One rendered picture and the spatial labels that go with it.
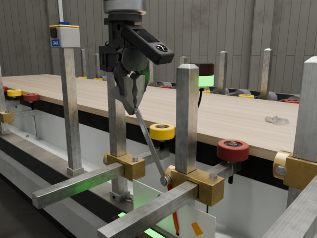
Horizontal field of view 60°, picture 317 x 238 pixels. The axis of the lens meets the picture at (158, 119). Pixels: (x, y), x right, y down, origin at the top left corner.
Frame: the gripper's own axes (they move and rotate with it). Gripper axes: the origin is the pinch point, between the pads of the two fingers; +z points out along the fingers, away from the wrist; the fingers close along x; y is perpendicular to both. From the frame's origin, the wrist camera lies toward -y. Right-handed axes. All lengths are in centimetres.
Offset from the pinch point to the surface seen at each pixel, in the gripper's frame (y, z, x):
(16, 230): 130, 101, -11
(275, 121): -12, 10, -53
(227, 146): -12.7, 10.5, -19.9
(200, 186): -15.0, 15.3, -5.3
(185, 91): -9.7, -4.5, -6.1
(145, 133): -3.2, 5.0, -0.6
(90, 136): 62, 26, -28
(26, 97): 110, 12, -19
